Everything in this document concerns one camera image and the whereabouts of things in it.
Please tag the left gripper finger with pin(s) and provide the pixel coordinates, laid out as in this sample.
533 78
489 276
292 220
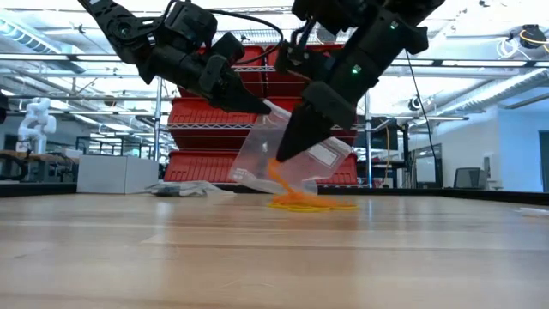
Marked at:
233 96

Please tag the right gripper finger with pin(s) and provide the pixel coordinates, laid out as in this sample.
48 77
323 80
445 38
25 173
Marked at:
306 129

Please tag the orange rubber band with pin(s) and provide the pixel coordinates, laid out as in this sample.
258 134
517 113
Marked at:
276 176
309 201

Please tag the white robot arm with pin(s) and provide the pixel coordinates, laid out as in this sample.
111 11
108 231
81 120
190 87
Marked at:
36 124

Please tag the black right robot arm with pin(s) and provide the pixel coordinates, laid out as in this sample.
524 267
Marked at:
412 13

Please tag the red plastic bin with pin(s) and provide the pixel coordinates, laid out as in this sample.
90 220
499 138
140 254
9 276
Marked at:
255 77
279 90
193 167
193 116
296 105
349 171

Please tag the black hanging monitor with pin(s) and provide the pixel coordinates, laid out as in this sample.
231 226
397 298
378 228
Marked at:
379 137

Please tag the white cardboard box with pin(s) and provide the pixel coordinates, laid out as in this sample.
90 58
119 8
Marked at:
116 173

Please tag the dark grey monitor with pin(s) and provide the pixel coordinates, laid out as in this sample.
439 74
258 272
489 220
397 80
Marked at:
469 178

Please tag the wooden workbench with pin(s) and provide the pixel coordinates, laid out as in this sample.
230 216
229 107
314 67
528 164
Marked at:
43 158

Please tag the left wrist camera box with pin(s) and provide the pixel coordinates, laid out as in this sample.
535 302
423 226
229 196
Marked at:
191 26

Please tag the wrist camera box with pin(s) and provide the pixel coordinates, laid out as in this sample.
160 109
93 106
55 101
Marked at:
191 26
309 64

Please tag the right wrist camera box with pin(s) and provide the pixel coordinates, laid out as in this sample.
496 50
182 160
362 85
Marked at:
309 64

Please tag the white wall dispenser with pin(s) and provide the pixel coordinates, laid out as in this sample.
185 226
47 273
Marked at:
493 167

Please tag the black aluminium table frame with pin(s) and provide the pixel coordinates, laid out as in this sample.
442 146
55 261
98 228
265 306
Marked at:
43 189

